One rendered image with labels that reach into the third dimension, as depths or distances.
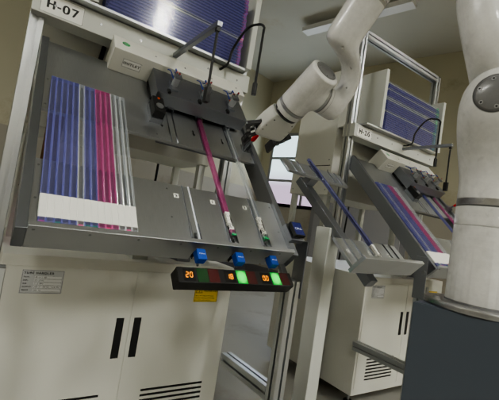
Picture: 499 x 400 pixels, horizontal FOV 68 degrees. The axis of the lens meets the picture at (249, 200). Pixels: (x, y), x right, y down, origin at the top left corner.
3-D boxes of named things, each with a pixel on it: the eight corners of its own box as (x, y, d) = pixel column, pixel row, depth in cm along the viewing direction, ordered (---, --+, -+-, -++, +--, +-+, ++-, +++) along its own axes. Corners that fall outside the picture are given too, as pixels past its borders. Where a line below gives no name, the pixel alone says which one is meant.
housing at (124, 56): (227, 124, 149) (245, 96, 141) (101, 83, 122) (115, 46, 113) (222, 112, 154) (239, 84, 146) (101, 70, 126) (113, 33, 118)
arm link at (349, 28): (393, 21, 99) (325, 118, 108) (351, -16, 93) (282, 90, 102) (412, 23, 91) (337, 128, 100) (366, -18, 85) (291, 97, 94)
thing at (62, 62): (247, 173, 131) (255, 163, 128) (37, 121, 94) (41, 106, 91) (226, 116, 151) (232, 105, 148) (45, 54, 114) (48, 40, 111)
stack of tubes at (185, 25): (239, 66, 145) (250, 1, 147) (105, 7, 117) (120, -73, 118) (224, 74, 156) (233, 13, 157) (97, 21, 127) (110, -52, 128)
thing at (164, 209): (285, 258, 108) (291, 251, 106) (24, 233, 71) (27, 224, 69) (266, 208, 119) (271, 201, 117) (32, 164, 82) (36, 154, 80)
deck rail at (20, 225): (21, 247, 71) (27, 228, 68) (9, 245, 70) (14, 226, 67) (45, 55, 114) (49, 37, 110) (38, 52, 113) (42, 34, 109)
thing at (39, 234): (281, 266, 108) (295, 252, 104) (21, 247, 71) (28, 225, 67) (279, 263, 109) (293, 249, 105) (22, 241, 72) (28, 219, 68)
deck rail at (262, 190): (285, 267, 110) (298, 255, 106) (281, 266, 108) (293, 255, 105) (230, 117, 152) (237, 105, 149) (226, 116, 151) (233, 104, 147)
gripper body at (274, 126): (299, 105, 109) (276, 128, 116) (272, 94, 103) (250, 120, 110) (305, 125, 105) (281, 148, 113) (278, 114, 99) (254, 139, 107)
